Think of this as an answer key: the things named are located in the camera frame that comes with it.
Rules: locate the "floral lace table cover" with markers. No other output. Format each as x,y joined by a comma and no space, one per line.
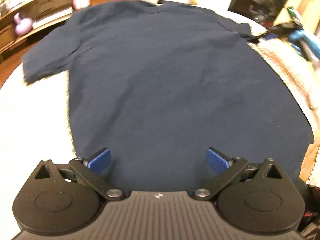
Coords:
35,121

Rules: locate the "purple kettlebell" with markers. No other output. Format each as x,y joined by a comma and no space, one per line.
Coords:
23,26

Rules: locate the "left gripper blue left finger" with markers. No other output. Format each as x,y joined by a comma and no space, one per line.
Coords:
98,161

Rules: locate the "white flat device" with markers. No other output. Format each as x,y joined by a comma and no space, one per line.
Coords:
52,17

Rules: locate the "pink case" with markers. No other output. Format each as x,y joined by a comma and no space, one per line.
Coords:
80,4

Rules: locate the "wooden tv cabinet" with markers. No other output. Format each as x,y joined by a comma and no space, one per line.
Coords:
50,7

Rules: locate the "yellow armchair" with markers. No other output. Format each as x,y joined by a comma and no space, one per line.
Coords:
308,9

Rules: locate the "navy blue t-shirt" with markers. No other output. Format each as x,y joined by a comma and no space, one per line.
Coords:
158,85

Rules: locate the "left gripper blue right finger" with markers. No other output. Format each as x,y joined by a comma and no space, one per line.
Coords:
217,161

